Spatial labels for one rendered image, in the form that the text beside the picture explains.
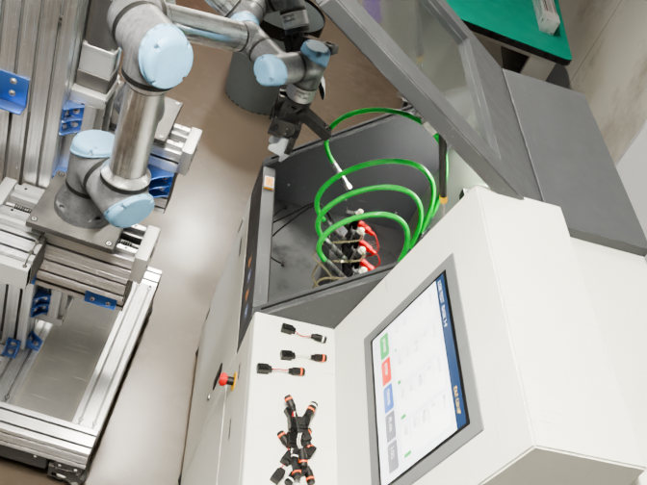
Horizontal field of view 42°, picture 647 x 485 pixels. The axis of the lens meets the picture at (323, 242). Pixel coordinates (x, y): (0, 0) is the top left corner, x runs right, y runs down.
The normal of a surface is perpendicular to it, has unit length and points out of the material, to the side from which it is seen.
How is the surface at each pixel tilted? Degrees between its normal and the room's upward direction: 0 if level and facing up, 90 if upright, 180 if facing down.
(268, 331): 0
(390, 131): 90
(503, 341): 76
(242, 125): 0
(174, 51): 83
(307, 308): 90
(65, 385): 0
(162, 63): 82
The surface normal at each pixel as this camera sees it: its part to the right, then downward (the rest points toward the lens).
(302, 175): 0.00, 0.68
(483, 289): -0.84, -0.39
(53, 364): 0.33, -0.70
